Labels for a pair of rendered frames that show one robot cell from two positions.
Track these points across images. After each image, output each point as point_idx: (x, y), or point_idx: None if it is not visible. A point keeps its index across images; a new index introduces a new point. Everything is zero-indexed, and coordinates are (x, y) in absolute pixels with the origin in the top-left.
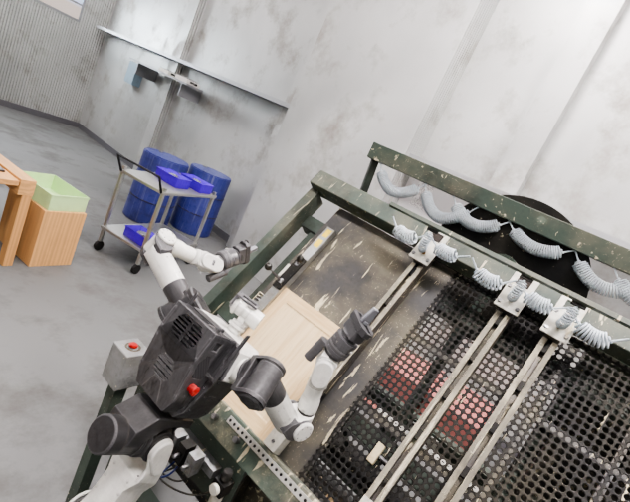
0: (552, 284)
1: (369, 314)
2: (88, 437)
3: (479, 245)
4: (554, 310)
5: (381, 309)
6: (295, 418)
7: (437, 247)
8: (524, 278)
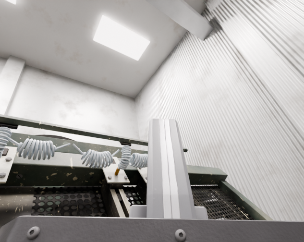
0: (142, 140)
1: (181, 147)
2: None
3: (78, 128)
4: (139, 168)
5: None
6: None
7: (26, 142)
8: (125, 144)
